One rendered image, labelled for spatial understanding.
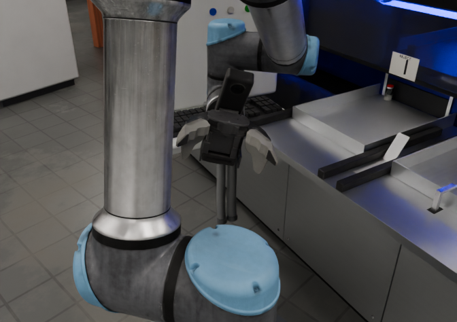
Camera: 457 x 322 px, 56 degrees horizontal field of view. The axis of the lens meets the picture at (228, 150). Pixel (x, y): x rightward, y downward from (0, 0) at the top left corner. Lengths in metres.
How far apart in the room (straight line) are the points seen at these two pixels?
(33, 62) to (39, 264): 2.10
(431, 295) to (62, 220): 1.71
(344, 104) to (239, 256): 0.85
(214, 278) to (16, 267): 1.73
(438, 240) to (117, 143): 0.58
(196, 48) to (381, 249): 0.88
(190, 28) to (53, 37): 2.65
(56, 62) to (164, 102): 3.47
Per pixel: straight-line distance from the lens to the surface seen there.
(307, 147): 1.06
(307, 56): 0.82
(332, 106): 1.29
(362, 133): 1.15
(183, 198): 2.38
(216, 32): 0.85
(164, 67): 0.51
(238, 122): 0.71
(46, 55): 3.92
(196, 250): 0.54
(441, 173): 1.04
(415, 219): 0.88
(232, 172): 1.77
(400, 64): 1.26
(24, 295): 2.04
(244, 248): 0.55
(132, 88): 0.50
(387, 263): 1.52
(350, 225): 1.57
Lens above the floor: 1.39
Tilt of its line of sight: 30 degrees down
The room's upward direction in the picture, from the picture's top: straight up
